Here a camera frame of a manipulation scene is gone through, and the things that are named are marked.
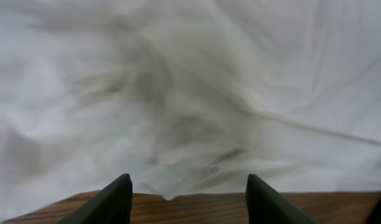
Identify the white t-shirt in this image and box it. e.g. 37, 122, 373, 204
0, 0, 381, 223

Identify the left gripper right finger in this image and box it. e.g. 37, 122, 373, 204
245, 174, 317, 224

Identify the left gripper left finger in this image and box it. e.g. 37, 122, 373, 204
57, 174, 133, 224

